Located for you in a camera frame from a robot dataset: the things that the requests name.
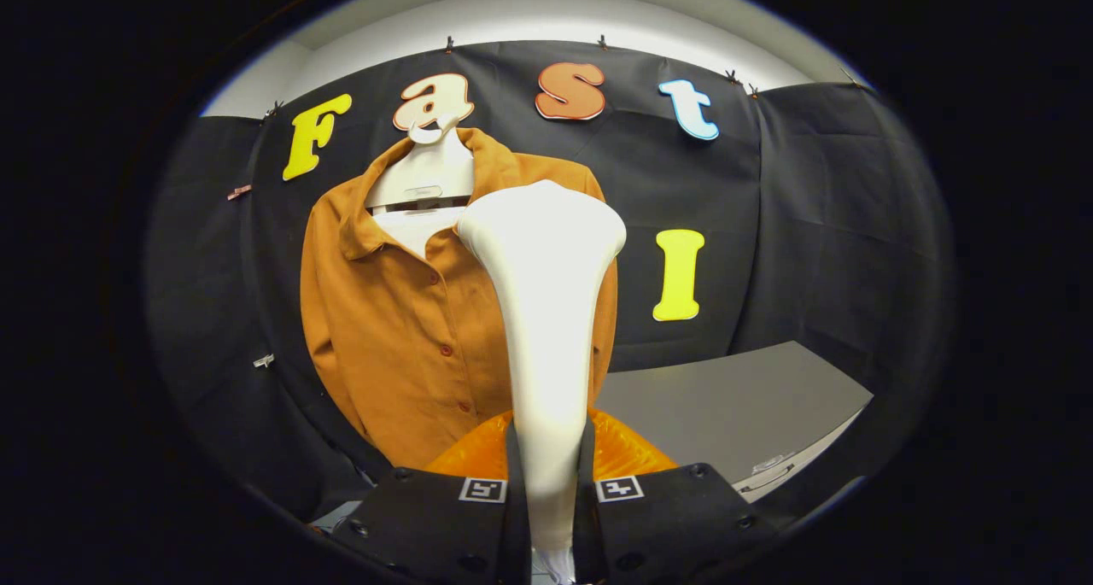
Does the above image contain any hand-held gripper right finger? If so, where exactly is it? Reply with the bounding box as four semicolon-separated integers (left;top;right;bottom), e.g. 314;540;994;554
574;410;780;585

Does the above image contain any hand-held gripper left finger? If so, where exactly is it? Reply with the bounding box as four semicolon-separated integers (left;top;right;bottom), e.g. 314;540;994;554
329;410;532;585

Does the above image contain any white garment steamer head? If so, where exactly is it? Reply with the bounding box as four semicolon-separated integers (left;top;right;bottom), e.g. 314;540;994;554
457;179;628;552

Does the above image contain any orange-brown button shirt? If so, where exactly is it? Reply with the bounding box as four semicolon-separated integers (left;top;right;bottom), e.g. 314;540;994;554
299;126;620;471

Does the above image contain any white clothes hanger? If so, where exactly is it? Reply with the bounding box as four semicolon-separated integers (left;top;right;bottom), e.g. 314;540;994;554
365;114;475;210

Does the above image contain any grey drawer cabinet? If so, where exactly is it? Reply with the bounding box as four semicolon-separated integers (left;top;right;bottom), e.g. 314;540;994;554
593;339;876;505

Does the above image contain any black backdrop cloth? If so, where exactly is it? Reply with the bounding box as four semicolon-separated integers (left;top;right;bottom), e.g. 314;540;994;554
145;40;956;526

